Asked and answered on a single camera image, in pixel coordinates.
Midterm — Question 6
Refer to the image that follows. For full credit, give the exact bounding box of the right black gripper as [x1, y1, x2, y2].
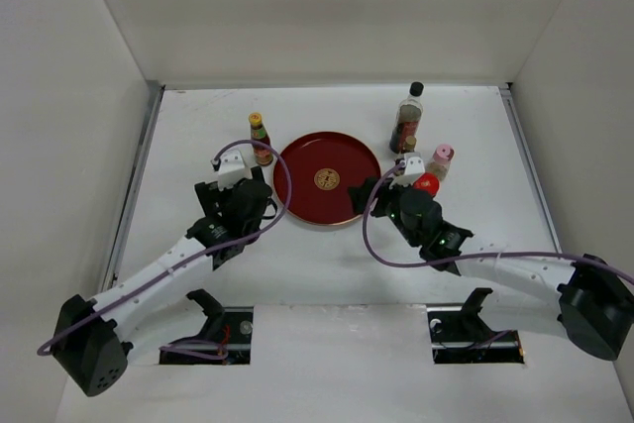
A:
[348, 173, 421, 248]

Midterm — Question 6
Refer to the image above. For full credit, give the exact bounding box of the yellow-capped sauce bottle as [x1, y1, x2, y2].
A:
[249, 112, 273, 166]

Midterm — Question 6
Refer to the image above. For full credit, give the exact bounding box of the tall dark soy sauce bottle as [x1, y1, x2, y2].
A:
[388, 81, 424, 154]

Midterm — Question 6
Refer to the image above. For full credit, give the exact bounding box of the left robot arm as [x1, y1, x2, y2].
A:
[51, 166, 273, 397]

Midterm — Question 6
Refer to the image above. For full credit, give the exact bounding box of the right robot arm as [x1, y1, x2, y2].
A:
[348, 177, 633, 361]

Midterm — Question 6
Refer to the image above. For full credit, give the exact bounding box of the round red tray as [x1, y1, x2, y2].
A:
[272, 132, 381, 226]

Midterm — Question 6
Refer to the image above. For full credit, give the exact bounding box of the red-capped jar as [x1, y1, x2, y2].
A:
[413, 172, 440, 197]

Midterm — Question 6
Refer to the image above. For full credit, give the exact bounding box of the pink-capped spice jar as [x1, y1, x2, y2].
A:
[426, 144, 455, 182]

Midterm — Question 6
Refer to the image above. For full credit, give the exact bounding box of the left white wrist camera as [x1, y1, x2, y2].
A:
[212, 149, 252, 191]

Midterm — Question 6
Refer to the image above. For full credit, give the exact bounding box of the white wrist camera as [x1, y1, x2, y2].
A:
[212, 149, 252, 191]
[393, 152, 425, 187]

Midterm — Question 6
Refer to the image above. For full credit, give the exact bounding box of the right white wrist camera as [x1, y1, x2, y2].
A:
[393, 152, 425, 187]

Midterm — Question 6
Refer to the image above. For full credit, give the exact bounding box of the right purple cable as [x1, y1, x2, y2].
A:
[363, 160, 634, 290]

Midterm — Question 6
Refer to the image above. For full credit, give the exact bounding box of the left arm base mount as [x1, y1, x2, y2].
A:
[158, 289, 255, 366]

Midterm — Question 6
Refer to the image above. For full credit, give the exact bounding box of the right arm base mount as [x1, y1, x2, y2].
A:
[426, 287, 524, 365]

